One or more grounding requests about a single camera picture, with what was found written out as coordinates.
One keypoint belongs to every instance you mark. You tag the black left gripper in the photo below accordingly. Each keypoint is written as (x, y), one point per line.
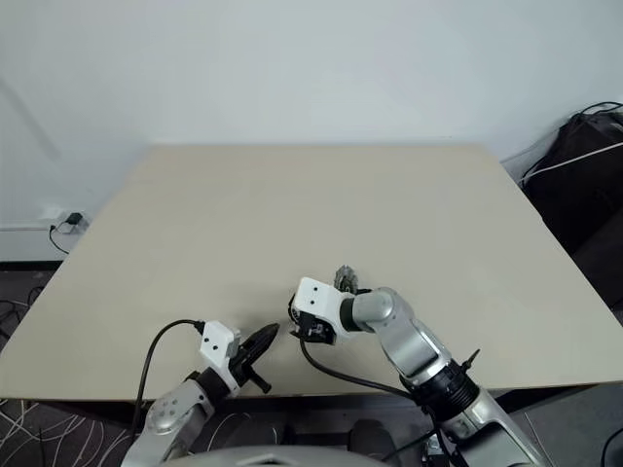
(243, 367)

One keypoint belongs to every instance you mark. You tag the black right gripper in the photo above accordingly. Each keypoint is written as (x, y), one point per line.
(314, 328)

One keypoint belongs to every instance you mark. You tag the round grey motor lid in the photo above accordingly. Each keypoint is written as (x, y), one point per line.
(346, 279)

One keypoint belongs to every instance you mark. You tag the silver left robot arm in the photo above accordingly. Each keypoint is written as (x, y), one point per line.
(168, 418)

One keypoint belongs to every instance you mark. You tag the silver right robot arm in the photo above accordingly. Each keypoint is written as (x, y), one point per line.
(414, 340)

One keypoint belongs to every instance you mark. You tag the black power adapter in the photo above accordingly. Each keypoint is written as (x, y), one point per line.
(74, 218)

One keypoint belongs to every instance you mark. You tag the black bag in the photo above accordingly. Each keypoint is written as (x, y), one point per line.
(579, 204)

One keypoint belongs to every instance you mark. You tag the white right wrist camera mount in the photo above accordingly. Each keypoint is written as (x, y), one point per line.
(318, 299)

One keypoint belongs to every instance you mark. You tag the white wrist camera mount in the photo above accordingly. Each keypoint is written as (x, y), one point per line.
(216, 348)
(318, 299)

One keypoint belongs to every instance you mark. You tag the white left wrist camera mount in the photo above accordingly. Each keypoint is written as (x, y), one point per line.
(216, 348)

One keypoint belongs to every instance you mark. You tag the white wall power strip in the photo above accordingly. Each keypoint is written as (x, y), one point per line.
(53, 212)

